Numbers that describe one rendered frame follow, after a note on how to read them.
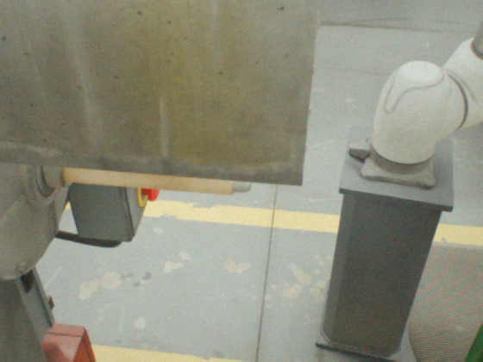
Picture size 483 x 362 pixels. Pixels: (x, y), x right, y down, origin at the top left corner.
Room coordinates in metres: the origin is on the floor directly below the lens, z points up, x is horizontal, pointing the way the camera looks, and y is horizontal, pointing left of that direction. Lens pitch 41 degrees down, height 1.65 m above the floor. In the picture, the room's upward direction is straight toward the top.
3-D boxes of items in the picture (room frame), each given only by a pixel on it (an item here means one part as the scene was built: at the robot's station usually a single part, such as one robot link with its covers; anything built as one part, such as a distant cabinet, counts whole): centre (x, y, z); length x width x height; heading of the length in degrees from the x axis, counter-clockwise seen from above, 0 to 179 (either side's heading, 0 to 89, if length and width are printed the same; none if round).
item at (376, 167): (1.17, -0.39, 0.73); 0.22 x 0.18 x 0.06; 75
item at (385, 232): (1.16, -0.41, 0.35); 0.28 x 0.28 x 0.70; 75
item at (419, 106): (1.17, -0.42, 0.87); 0.18 x 0.16 x 0.22; 118
